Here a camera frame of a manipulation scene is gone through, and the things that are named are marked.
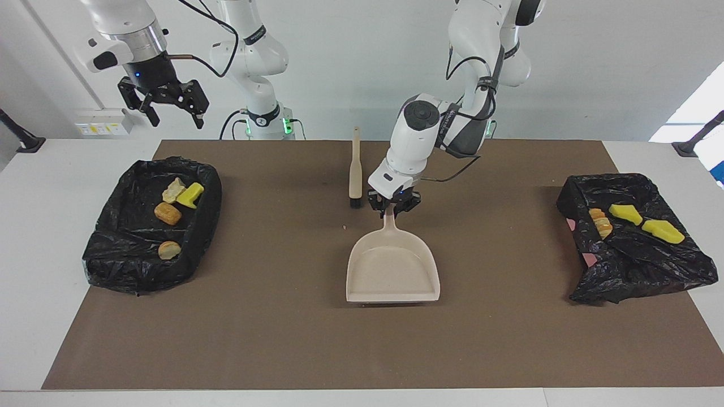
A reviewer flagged striped croissant bread piece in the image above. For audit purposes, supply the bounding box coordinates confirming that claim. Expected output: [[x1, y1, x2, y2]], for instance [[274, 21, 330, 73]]
[[162, 177, 187, 204]]

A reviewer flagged yellow sponge wedge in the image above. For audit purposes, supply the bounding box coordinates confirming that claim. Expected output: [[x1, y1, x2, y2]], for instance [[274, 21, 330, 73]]
[[642, 219, 686, 245], [609, 203, 644, 226]]

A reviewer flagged black base power cable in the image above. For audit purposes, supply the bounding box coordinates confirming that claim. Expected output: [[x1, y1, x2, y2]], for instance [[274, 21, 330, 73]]
[[219, 110, 249, 140]]

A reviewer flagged beige hand brush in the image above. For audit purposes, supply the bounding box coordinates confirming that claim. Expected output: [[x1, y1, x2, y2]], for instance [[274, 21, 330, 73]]
[[349, 126, 363, 208]]

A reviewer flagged notched yellow sponge piece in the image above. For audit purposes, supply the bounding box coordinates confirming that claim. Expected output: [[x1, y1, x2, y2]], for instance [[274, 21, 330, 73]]
[[176, 182, 205, 209]]

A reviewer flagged beige plastic dustpan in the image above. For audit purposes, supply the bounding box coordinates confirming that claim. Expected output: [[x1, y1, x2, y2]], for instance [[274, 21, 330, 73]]
[[346, 205, 441, 304]]

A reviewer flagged black camera stand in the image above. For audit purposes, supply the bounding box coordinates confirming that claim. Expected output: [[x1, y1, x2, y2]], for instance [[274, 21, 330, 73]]
[[672, 110, 724, 158], [0, 107, 46, 153]]

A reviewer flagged white wall cable duct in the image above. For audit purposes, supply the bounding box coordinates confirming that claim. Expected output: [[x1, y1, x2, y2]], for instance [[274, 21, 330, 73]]
[[21, 0, 107, 111]]

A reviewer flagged black bag-lined pink bin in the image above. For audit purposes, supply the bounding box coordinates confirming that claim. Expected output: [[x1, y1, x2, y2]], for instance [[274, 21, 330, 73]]
[[556, 172, 719, 306]]

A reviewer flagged brown table mat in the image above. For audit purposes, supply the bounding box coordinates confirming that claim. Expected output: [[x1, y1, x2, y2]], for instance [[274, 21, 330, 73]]
[[42, 140, 723, 391]]

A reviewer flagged pale crusty bread chunk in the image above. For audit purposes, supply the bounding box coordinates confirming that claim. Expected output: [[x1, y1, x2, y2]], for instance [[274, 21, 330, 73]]
[[588, 208, 613, 239]]

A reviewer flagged white wall power outlet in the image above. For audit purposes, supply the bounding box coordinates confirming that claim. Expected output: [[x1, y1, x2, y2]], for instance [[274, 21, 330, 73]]
[[75, 108, 135, 136]]

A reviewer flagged brown oval bread loaf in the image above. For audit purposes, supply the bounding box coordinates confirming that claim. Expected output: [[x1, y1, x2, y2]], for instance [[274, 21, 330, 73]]
[[154, 202, 183, 226]]

